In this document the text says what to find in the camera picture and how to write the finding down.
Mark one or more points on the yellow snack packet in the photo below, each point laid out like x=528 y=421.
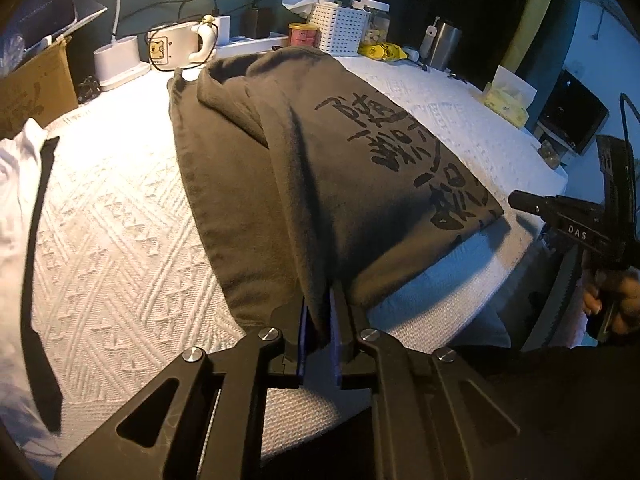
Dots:
x=382 y=51

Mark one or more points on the white tissue sheet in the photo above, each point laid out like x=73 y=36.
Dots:
x=515 y=80

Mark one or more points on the stainless steel tumbler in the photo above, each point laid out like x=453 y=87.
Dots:
x=445 y=47

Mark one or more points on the yellow tissue pack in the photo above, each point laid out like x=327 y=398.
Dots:
x=505 y=105

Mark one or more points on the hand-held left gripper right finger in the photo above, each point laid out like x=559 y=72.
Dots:
x=336 y=345

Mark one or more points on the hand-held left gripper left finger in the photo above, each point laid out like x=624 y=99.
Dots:
x=304 y=340

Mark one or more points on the brown printed t-shirt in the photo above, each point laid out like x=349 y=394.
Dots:
x=300 y=185

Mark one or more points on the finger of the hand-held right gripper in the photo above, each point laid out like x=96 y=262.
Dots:
x=530 y=201

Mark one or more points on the black charger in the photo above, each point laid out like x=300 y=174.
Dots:
x=257 y=22

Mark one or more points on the white power strip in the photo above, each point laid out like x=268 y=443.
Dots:
x=250 y=45

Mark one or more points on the black monitor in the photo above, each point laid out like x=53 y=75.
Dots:
x=575 y=110

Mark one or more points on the white device with bear print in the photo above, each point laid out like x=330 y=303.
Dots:
x=170 y=45

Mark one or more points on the black keys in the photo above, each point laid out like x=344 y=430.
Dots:
x=456 y=77

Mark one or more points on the cardboard box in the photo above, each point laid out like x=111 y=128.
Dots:
x=35 y=90

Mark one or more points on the white plastic basket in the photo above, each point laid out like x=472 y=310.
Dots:
x=340 y=30

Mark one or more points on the clear jar with white lid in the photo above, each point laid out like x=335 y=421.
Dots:
x=377 y=27

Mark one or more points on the white textured blanket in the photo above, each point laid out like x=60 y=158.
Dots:
x=125 y=260

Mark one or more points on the white charger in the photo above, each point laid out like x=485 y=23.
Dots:
x=221 y=30

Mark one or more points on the crumpled white tissue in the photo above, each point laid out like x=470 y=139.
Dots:
x=302 y=2

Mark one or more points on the white shirt with black trim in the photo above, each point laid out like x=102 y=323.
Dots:
x=15 y=210

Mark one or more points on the red can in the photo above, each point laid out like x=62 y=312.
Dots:
x=303 y=36

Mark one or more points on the white desk lamp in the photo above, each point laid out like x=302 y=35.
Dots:
x=120 y=60

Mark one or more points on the person's right hand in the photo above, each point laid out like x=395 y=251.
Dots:
x=629 y=300

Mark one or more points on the blue printed package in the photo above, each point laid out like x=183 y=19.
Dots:
x=40 y=15

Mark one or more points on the white pill bottle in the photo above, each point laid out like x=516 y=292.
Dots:
x=412 y=52

